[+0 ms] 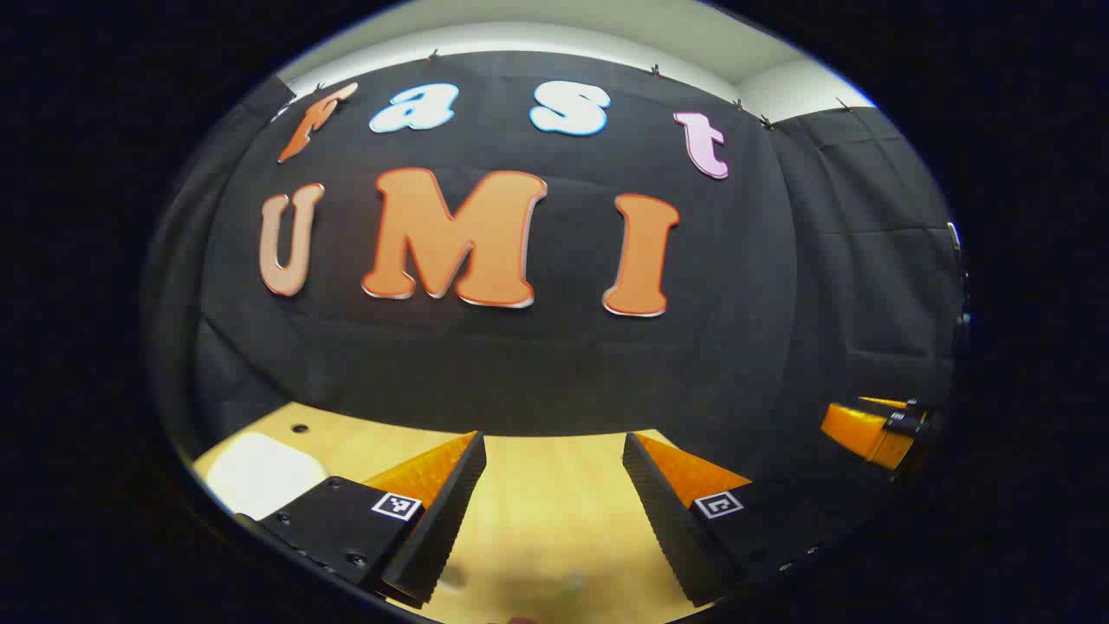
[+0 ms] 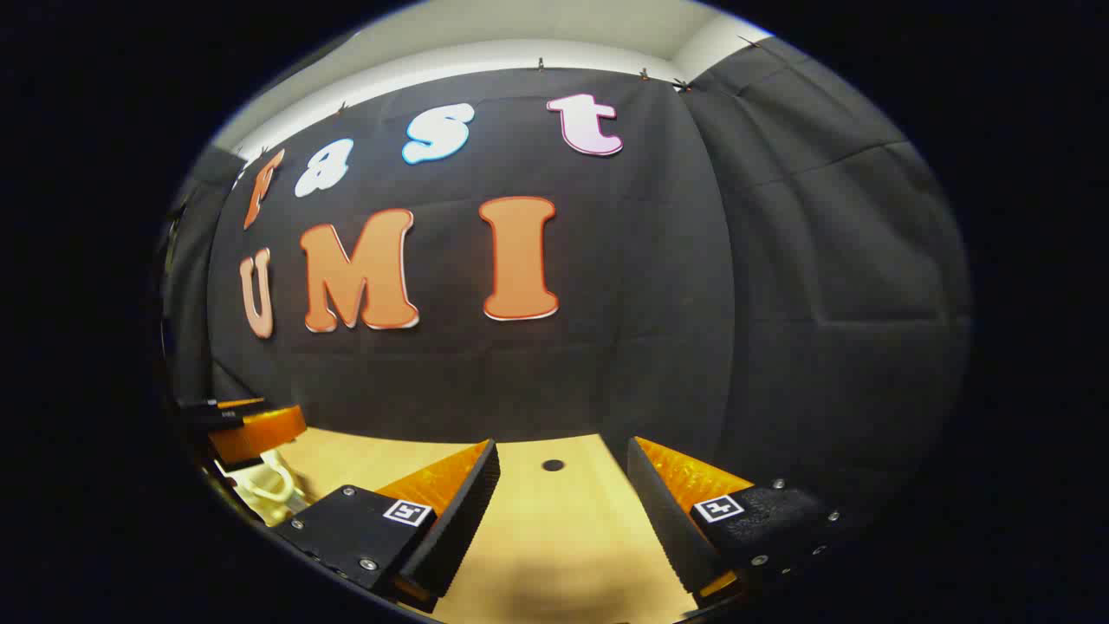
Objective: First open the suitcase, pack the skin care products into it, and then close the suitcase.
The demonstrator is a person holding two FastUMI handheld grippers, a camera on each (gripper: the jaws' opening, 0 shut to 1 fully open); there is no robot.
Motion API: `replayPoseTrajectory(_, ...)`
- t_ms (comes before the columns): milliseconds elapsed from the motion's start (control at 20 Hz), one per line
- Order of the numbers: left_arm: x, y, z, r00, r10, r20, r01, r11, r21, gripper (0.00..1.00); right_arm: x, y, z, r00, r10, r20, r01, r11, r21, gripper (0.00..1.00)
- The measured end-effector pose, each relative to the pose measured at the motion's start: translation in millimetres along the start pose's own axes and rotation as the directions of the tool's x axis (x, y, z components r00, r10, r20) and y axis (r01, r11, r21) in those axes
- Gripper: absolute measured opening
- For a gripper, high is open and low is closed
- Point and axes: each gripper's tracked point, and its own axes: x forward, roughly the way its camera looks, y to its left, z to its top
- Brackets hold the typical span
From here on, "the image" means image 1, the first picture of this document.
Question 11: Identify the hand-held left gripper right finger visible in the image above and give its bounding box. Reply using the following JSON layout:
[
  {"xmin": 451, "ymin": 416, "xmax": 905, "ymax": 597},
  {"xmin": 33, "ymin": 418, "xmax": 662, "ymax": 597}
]
[{"xmin": 622, "ymin": 432, "xmax": 859, "ymax": 608}]

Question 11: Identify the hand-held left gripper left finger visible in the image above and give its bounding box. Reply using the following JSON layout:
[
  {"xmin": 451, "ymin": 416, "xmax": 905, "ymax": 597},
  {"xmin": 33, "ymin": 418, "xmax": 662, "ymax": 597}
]
[{"xmin": 258, "ymin": 431, "xmax": 488, "ymax": 608}]

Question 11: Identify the pale yellow small suitcase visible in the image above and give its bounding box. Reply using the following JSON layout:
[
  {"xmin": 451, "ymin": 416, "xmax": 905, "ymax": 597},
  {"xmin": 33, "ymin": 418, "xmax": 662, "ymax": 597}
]
[{"xmin": 206, "ymin": 432, "xmax": 332, "ymax": 521}]

